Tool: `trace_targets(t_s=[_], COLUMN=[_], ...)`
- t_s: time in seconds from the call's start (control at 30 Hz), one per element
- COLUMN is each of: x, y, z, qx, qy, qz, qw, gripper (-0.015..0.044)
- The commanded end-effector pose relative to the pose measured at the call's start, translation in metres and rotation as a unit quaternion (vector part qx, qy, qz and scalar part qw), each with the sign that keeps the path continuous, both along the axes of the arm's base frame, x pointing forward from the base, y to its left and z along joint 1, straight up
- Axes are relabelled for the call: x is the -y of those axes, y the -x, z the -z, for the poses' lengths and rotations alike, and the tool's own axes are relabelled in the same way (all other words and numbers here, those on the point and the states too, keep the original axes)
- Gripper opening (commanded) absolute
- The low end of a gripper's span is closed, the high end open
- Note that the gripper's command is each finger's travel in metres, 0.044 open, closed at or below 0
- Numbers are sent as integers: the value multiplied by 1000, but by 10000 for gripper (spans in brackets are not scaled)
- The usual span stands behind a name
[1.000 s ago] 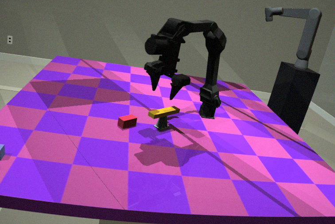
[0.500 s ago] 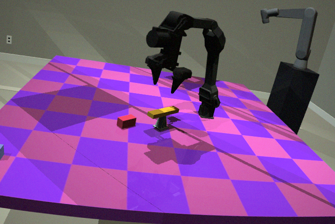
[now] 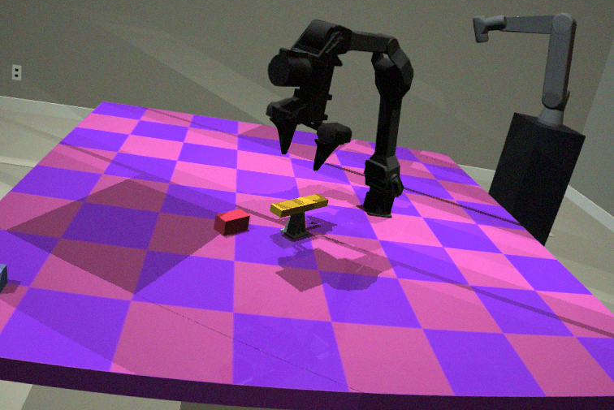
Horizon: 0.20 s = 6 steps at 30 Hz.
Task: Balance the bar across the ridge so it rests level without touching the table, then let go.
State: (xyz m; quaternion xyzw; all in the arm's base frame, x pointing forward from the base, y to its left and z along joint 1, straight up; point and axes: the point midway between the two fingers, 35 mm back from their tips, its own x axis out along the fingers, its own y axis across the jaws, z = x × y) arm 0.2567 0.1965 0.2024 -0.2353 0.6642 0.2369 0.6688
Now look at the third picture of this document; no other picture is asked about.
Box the yellow bar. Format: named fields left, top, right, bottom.
left=270, top=194, right=329, bottom=218

